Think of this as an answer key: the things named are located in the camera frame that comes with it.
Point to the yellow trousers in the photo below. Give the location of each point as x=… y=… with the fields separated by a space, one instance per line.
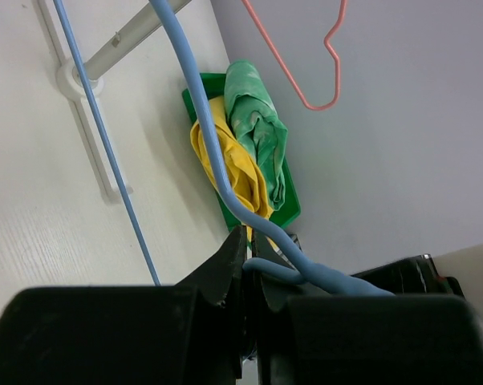
x=244 y=175

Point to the pink hanger of yellow trousers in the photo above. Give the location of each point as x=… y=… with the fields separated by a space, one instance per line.
x=300 y=36

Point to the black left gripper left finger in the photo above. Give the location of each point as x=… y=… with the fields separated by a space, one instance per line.
x=187 y=333

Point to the green plastic bin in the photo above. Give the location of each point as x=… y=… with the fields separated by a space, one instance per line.
x=214 y=86

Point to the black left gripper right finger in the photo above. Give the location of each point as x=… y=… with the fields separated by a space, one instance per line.
x=305 y=336

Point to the silver clothes rack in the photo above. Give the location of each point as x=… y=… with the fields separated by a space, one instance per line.
x=125 y=40

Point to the green tie-dye trousers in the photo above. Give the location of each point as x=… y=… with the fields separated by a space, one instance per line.
x=255 y=123

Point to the blue hanger of green trousers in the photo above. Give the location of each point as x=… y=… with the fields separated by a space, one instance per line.
x=304 y=270

